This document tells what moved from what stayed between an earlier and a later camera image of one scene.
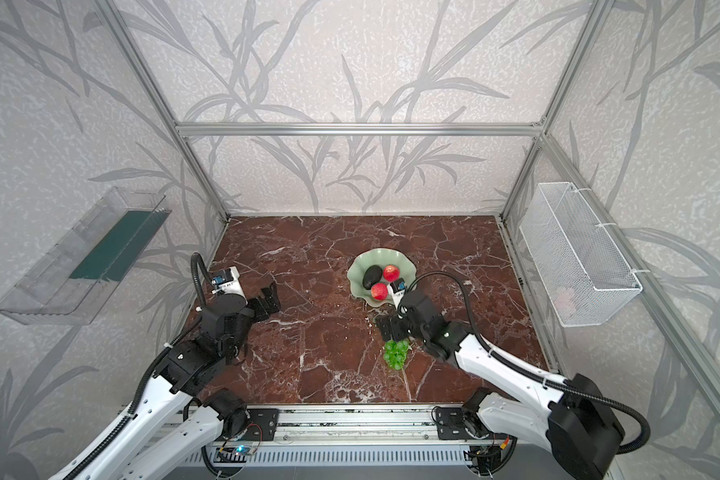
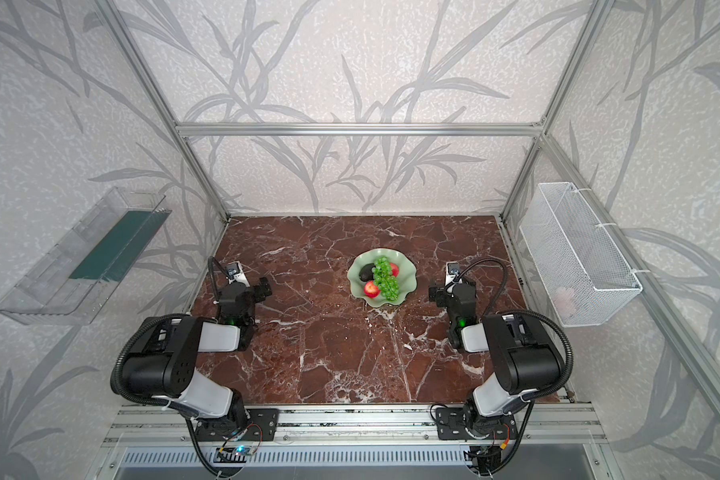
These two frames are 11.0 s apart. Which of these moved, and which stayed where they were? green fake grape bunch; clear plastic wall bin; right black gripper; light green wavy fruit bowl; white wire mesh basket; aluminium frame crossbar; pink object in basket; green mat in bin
Moved: green fake grape bunch; right black gripper
Stayed: white wire mesh basket; light green wavy fruit bowl; aluminium frame crossbar; pink object in basket; green mat in bin; clear plastic wall bin
